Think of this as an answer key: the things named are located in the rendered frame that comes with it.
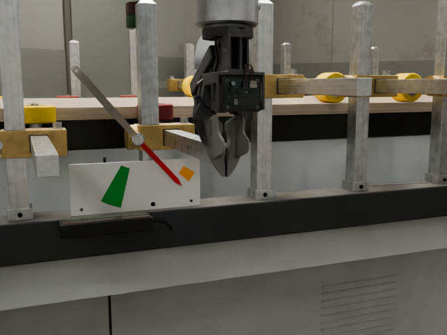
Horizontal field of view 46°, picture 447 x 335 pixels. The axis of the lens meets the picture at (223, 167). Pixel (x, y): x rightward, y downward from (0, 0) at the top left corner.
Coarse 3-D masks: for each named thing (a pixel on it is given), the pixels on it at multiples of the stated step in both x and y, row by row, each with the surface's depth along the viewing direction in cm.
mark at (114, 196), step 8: (120, 168) 103; (128, 168) 104; (120, 176) 103; (112, 184) 103; (120, 184) 103; (112, 192) 103; (120, 192) 104; (104, 200) 103; (112, 200) 103; (120, 200) 104
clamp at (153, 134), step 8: (136, 128) 104; (144, 128) 104; (152, 128) 104; (160, 128) 105; (168, 128) 105; (176, 128) 106; (184, 128) 106; (192, 128) 107; (128, 136) 103; (144, 136) 104; (152, 136) 104; (160, 136) 105; (128, 144) 103; (152, 144) 105; (160, 144) 105
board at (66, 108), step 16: (304, 96) 208; (0, 112) 109; (64, 112) 114; (80, 112) 115; (96, 112) 116; (128, 112) 119; (176, 112) 123; (192, 112) 124; (272, 112) 132; (288, 112) 133; (304, 112) 135; (320, 112) 137; (336, 112) 139; (384, 112) 144
